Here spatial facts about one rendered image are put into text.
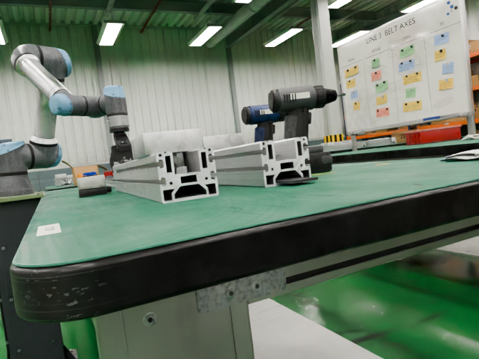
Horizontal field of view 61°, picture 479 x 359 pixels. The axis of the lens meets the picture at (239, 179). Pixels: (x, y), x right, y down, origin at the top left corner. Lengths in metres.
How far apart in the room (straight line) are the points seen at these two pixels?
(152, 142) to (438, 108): 3.37
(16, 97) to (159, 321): 12.29
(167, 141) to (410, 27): 3.58
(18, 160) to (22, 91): 10.73
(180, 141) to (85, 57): 12.21
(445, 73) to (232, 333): 3.56
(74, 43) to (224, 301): 12.68
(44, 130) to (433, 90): 3.13
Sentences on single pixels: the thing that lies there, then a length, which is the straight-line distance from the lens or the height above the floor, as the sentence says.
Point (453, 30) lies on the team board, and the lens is 3.89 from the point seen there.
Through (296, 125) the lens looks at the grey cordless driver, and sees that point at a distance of 1.02.
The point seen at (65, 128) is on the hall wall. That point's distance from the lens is 12.50.
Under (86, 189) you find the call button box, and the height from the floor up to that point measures 0.80.
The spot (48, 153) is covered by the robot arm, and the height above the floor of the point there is 0.96.
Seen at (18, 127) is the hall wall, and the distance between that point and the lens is 12.51.
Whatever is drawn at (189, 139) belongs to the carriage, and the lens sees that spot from 0.76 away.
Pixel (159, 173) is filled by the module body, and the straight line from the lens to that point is 0.68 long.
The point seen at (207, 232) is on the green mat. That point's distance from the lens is 0.35.
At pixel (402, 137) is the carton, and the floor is 0.84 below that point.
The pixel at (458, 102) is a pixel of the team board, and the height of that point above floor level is 1.07.
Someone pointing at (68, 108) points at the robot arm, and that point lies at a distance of 1.54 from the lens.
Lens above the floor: 0.84
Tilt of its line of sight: 3 degrees down
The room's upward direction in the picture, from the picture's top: 7 degrees counter-clockwise
